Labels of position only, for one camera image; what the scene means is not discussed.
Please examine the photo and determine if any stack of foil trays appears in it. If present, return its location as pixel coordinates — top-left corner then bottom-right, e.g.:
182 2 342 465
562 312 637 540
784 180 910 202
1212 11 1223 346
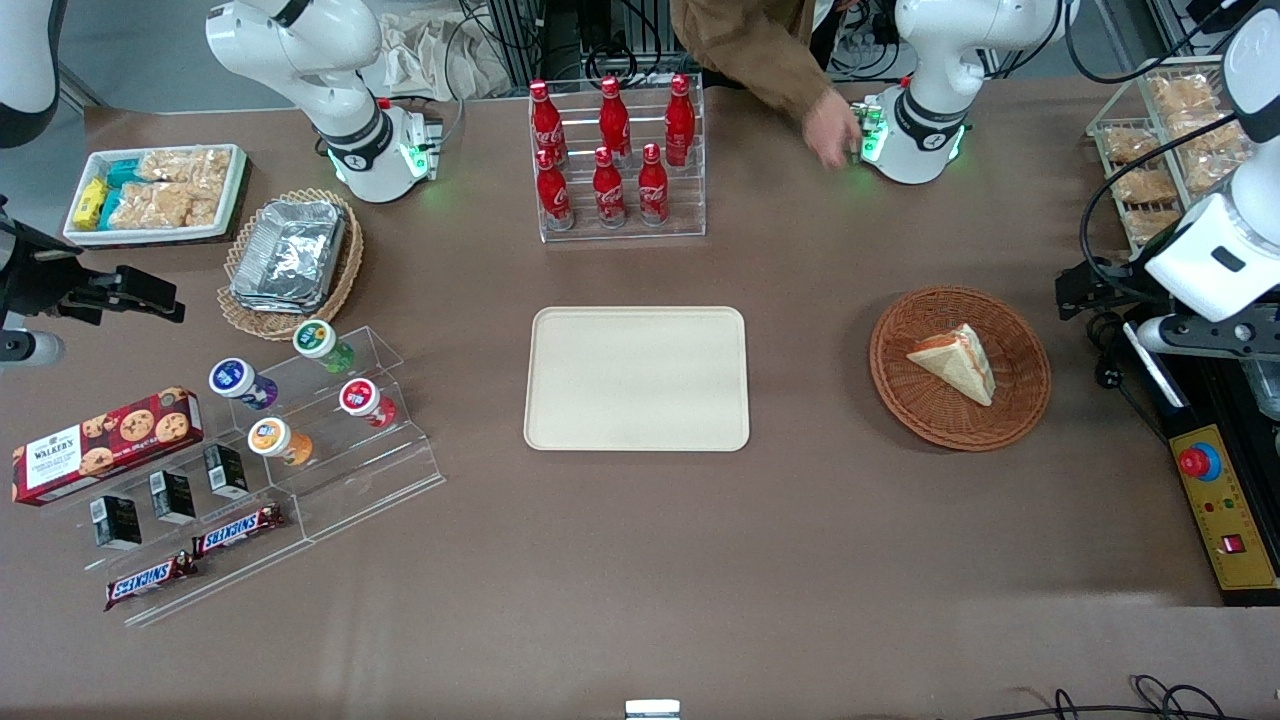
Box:
228 199 349 316

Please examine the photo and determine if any small black box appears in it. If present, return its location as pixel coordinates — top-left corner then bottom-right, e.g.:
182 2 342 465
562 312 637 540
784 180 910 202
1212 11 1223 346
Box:
148 469 198 526
202 442 250 501
89 493 144 552

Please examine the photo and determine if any brown sleeved forearm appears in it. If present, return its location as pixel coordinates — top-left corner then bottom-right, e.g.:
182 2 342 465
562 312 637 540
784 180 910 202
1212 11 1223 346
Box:
668 0 843 123

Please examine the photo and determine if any white wire rack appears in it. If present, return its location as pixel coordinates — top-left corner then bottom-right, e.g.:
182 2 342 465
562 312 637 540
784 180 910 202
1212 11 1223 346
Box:
1086 55 1263 266

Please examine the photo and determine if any yellow emergency stop box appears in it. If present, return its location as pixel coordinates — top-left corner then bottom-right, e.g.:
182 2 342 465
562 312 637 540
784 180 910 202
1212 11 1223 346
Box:
1167 423 1280 594

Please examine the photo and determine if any beige plastic tray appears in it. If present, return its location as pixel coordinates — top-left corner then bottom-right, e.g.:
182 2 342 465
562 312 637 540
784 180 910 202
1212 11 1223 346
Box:
523 305 752 454

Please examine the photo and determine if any clear rice cracker pack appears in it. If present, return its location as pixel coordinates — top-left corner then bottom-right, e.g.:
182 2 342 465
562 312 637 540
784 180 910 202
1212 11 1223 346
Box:
108 181 223 232
139 147 234 199

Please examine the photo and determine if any light wicker basket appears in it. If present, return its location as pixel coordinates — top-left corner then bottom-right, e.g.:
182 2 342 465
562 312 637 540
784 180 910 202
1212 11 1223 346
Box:
216 187 366 344

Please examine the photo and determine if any white rectangular snack tray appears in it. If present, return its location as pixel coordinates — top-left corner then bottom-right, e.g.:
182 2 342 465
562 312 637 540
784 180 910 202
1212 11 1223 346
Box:
61 142 250 249

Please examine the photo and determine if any triangular sandwich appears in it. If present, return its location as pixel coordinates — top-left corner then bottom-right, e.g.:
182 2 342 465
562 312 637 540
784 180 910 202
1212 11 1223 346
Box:
905 321 999 408

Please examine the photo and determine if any brown wicker basket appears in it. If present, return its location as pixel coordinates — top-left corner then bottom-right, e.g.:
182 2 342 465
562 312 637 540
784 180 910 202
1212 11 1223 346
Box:
868 285 1054 454

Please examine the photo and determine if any red cola bottle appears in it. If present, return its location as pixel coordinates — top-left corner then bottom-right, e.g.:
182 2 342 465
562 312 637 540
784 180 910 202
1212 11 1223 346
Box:
664 73 698 169
597 75 634 162
636 142 672 228
527 79 567 167
535 147 576 232
591 146 629 230

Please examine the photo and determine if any purple lid cup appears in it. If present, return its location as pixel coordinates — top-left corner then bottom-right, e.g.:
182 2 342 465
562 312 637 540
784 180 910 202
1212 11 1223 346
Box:
207 357 280 412

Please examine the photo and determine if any green lid cup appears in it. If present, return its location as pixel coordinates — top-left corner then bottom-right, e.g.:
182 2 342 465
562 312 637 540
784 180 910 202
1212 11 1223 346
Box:
292 318 357 375

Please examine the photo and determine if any black power cable with plug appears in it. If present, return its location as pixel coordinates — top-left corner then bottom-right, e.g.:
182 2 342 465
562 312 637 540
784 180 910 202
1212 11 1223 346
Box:
1085 308 1171 443

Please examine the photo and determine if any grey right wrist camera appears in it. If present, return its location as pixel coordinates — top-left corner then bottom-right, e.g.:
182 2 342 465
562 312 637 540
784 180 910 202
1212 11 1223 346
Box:
0 331 67 367

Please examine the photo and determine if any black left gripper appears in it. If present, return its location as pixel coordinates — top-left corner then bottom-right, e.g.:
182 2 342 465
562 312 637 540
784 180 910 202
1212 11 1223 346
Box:
1055 260 1153 322

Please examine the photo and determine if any clear bagged pastry pack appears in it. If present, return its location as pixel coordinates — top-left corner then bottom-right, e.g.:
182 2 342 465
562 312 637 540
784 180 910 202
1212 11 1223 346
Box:
1184 150 1249 193
1109 166 1180 207
1124 207 1186 247
1147 74 1217 117
1099 125 1165 167
1164 112 1247 153

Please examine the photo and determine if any red lid cup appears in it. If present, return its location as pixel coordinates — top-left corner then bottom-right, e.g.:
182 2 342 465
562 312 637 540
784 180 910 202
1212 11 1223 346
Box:
337 377 399 430

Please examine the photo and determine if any bare person hand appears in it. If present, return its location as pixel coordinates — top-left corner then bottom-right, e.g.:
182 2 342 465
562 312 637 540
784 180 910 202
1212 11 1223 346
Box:
802 88 863 170

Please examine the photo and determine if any red Walkers cookie box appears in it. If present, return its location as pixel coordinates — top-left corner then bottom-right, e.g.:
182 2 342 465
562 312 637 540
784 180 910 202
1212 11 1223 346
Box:
11 385 206 508

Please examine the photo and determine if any orange lid cup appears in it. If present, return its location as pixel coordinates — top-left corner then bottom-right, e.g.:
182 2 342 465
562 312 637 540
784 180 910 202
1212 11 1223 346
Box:
246 416 315 469

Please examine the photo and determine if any yellow snack pack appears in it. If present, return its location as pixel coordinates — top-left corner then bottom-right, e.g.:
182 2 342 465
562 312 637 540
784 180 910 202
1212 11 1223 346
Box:
74 177 110 230

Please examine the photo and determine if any clear acrylic bottle rack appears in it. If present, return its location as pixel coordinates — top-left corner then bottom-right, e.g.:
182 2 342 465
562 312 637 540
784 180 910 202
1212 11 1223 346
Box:
527 71 708 245

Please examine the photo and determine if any Snickers chocolate bar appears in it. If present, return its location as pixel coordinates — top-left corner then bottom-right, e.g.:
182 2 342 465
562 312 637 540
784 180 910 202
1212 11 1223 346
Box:
103 551 199 613
191 502 287 559

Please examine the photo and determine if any black machine with metal pan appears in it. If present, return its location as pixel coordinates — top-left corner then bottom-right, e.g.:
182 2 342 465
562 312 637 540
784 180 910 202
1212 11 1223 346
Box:
1122 318 1280 609

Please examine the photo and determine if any clear acrylic step display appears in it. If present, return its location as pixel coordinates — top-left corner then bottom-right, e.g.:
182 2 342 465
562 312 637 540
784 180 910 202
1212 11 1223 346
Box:
54 324 447 630

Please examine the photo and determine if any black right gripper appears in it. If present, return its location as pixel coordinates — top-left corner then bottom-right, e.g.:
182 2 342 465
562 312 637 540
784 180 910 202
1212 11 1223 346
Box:
0 222 187 327

